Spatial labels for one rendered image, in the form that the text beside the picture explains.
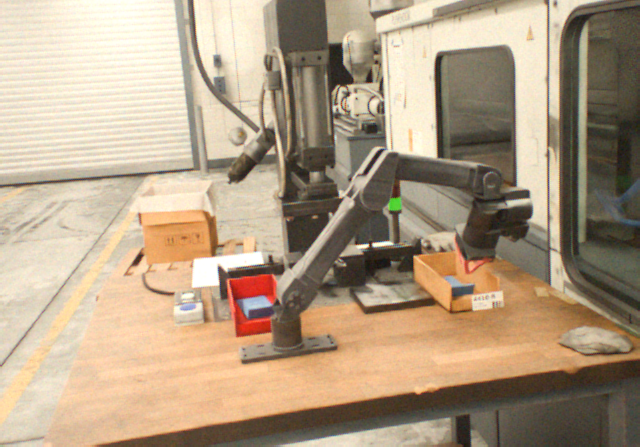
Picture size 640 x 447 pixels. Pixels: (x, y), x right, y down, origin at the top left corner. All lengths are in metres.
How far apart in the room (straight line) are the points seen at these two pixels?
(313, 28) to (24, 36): 9.59
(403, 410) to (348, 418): 0.10
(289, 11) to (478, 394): 1.03
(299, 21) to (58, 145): 9.56
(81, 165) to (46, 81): 1.31
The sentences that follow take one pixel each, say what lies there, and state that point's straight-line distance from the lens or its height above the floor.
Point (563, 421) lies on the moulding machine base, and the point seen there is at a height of 0.49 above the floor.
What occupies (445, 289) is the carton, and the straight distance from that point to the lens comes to 1.64.
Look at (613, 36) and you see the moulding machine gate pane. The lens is 1.61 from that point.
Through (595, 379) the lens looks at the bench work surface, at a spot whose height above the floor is 0.87.
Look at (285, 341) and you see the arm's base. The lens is 1.44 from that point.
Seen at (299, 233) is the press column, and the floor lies 1.00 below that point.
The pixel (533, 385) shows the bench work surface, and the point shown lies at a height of 0.87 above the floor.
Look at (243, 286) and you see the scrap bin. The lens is 1.79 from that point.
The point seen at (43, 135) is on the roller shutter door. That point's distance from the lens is 11.27.
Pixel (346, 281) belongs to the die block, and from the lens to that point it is 1.83.
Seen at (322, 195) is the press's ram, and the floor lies 1.15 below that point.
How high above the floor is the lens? 1.48
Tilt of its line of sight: 11 degrees down
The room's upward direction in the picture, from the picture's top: 4 degrees counter-clockwise
